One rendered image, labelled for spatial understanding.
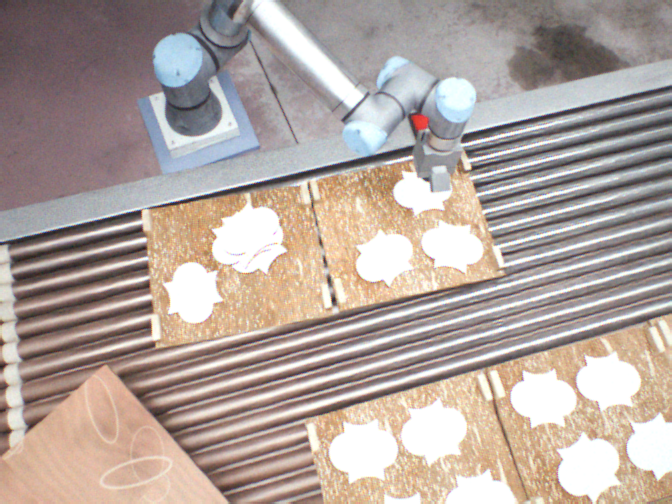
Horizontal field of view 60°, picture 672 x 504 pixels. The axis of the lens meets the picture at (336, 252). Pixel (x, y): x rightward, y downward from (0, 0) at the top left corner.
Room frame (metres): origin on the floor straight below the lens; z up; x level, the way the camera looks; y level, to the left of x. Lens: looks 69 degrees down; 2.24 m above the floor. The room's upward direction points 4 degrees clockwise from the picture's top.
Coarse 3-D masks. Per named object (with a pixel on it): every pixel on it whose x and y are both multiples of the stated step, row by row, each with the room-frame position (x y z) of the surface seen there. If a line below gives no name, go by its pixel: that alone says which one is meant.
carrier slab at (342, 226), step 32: (320, 192) 0.66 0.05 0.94; (352, 192) 0.67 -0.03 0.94; (384, 192) 0.67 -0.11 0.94; (320, 224) 0.57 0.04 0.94; (352, 224) 0.58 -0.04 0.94; (384, 224) 0.59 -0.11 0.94; (416, 224) 0.59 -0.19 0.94; (448, 224) 0.60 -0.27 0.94; (480, 224) 0.60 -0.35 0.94; (352, 256) 0.50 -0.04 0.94; (416, 256) 0.51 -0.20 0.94; (352, 288) 0.42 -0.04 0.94; (384, 288) 0.42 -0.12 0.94; (416, 288) 0.43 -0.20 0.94; (448, 288) 0.44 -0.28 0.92
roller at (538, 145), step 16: (656, 112) 0.98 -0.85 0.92; (576, 128) 0.92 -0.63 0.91; (592, 128) 0.92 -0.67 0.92; (608, 128) 0.92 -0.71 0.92; (624, 128) 0.93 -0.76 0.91; (640, 128) 0.95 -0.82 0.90; (512, 144) 0.85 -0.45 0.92; (528, 144) 0.85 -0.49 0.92; (544, 144) 0.86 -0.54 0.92; (560, 144) 0.87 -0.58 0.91; (480, 160) 0.80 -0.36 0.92; (496, 160) 0.81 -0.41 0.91; (112, 240) 0.50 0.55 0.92; (128, 240) 0.50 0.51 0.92; (144, 240) 0.51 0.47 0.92; (48, 256) 0.45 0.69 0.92; (64, 256) 0.45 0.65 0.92; (80, 256) 0.46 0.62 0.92; (96, 256) 0.46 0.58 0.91; (112, 256) 0.47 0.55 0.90; (0, 272) 0.40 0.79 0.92; (16, 272) 0.40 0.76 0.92; (32, 272) 0.41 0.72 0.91
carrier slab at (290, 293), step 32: (256, 192) 0.65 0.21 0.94; (288, 192) 0.66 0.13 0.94; (160, 224) 0.55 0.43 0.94; (192, 224) 0.55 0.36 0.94; (224, 224) 0.56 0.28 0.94; (288, 224) 0.57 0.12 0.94; (160, 256) 0.46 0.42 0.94; (192, 256) 0.47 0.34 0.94; (288, 256) 0.48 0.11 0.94; (320, 256) 0.49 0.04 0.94; (160, 288) 0.38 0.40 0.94; (224, 288) 0.39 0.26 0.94; (256, 288) 0.40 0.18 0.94; (288, 288) 0.40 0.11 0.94; (224, 320) 0.32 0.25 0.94; (256, 320) 0.32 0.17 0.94; (288, 320) 0.33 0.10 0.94
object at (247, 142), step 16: (224, 80) 1.03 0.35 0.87; (144, 112) 0.91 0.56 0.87; (240, 112) 0.93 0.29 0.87; (160, 128) 0.86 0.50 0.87; (240, 128) 0.87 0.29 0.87; (160, 144) 0.81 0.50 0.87; (224, 144) 0.82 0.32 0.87; (240, 144) 0.82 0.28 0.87; (256, 144) 0.83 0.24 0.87; (160, 160) 0.76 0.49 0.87; (176, 160) 0.76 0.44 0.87; (192, 160) 0.76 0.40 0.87; (208, 160) 0.77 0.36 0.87
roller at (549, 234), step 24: (600, 216) 0.66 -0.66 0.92; (624, 216) 0.66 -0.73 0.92; (648, 216) 0.68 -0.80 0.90; (504, 240) 0.57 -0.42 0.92; (528, 240) 0.58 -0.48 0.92; (552, 240) 0.59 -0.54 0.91; (144, 336) 0.27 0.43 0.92; (48, 360) 0.20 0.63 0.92; (72, 360) 0.21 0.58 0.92; (96, 360) 0.21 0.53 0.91; (0, 384) 0.14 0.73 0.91
